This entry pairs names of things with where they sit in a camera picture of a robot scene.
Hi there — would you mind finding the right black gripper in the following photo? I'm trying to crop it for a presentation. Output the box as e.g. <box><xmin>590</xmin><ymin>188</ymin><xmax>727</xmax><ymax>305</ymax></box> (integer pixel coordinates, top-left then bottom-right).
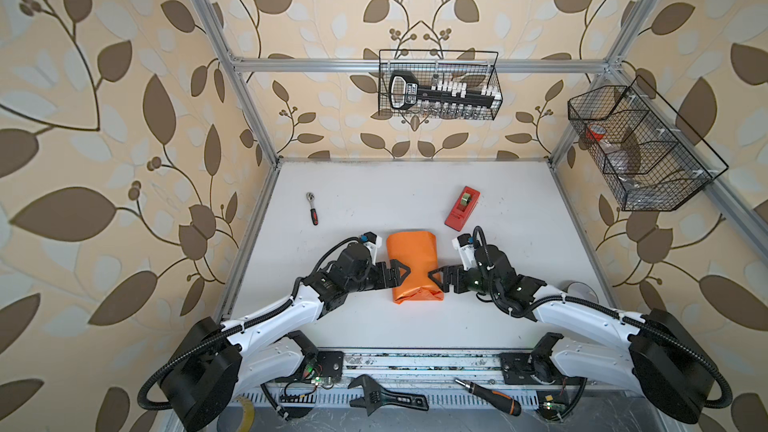
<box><xmin>428</xmin><ymin>262</ymin><xmax>500</xmax><ymax>298</ymax></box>

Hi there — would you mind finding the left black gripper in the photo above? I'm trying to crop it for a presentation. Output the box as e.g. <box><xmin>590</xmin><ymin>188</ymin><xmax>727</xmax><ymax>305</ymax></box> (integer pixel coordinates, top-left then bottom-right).
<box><xmin>345</xmin><ymin>258</ymin><xmax>413</xmax><ymax>295</ymax></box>

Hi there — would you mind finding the yellow orange wrapping paper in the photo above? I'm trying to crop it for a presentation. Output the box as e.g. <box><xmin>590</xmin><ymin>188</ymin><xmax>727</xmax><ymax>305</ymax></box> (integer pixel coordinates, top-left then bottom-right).
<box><xmin>386</xmin><ymin>231</ymin><xmax>444</xmax><ymax>304</ymax></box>

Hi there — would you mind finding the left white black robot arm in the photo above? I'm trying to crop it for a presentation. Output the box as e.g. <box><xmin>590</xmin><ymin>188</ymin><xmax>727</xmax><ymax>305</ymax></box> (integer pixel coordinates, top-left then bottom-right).
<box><xmin>137</xmin><ymin>237</ymin><xmax>411</xmax><ymax>431</ymax></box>

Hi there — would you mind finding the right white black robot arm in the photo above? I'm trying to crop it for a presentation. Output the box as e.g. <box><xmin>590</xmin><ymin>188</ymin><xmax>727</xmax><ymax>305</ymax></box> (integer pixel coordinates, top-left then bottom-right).
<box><xmin>428</xmin><ymin>244</ymin><xmax>734</xmax><ymax>424</ymax></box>

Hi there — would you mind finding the red tape dispenser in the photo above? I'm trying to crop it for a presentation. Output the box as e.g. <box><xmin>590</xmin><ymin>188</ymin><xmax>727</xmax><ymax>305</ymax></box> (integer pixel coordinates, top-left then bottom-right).
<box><xmin>444</xmin><ymin>186</ymin><xmax>481</xmax><ymax>232</ymax></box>

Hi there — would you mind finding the black adjustable wrench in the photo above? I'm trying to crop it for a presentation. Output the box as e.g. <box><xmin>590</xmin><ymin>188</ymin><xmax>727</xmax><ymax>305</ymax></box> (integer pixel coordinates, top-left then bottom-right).
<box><xmin>348</xmin><ymin>374</ymin><xmax>430</xmax><ymax>416</ymax></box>

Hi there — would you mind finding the grey tape roll on table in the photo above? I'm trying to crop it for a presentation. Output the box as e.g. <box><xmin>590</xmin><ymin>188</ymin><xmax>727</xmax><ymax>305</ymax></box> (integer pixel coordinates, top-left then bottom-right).
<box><xmin>565</xmin><ymin>281</ymin><xmax>600</xmax><ymax>303</ymax></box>

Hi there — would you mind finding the black orange screwdriver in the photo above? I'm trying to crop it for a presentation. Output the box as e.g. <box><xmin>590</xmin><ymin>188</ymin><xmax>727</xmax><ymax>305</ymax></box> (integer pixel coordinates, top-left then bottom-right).
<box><xmin>454</xmin><ymin>378</ymin><xmax>522</xmax><ymax>416</ymax></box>

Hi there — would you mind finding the black socket set holder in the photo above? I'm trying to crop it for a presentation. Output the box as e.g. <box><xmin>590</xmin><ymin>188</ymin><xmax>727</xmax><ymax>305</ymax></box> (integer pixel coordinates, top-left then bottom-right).
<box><xmin>384</xmin><ymin>70</ymin><xmax>503</xmax><ymax>115</ymax></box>

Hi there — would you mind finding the clear packing tape roll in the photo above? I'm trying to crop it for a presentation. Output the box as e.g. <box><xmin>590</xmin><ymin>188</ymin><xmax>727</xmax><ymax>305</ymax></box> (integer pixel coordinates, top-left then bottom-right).
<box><xmin>236</xmin><ymin>396</ymin><xmax>255</xmax><ymax>432</ymax></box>

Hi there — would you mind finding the red cap in basket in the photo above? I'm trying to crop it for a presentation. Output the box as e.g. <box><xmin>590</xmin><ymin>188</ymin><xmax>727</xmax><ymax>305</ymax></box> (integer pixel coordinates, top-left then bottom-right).
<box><xmin>584</xmin><ymin>123</ymin><xmax>607</xmax><ymax>143</ymax></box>

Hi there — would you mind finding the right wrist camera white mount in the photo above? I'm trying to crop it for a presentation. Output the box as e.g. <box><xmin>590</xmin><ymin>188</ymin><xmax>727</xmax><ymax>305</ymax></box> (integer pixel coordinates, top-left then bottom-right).
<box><xmin>452</xmin><ymin>226</ymin><xmax>489</xmax><ymax>271</ymax></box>

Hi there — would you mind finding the aluminium front rail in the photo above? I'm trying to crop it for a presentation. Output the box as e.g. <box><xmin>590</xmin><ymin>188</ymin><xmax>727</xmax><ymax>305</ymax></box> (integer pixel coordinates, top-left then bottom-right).
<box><xmin>173</xmin><ymin>346</ymin><xmax>679</xmax><ymax>391</ymax></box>

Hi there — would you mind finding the small red-handled ratchet wrench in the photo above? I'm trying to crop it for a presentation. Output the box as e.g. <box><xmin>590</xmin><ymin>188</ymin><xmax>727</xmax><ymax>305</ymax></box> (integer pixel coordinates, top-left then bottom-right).
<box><xmin>306</xmin><ymin>192</ymin><xmax>319</xmax><ymax>226</ymax></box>

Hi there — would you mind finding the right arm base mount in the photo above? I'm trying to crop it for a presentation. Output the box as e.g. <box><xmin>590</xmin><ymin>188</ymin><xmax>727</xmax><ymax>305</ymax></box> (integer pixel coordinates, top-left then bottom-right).
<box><xmin>498</xmin><ymin>332</ymin><xmax>582</xmax><ymax>387</ymax></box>

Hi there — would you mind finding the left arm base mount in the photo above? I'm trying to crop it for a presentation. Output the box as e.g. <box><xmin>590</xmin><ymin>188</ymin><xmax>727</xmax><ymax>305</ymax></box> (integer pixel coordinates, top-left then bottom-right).
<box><xmin>270</xmin><ymin>331</ymin><xmax>345</xmax><ymax>387</ymax></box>

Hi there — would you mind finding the black wire basket back wall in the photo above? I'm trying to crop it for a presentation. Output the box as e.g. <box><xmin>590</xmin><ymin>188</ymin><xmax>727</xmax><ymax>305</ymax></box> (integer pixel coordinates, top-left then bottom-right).
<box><xmin>378</xmin><ymin>48</ymin><xmax>504</xmax><ymax>121</ymax></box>

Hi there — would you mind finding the black wire basket wall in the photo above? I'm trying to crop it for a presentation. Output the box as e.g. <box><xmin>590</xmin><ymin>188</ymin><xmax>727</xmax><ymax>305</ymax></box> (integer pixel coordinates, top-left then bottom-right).
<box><xmin>568</xmin><ymin>75</ymin><xmax>728</xmax><ymax>212</ymax></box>
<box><xmin>378</xmin><ymin>48</ymin><xmax>504</xmax><ymax>121</ymax></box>

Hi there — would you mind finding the black wire basket right wall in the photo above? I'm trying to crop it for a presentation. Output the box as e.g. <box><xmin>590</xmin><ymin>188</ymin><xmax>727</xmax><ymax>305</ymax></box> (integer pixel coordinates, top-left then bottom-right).
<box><xmin>568</xmin><ymin>75</ymin><xmax>728</xmax><ymax>212</ymax></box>

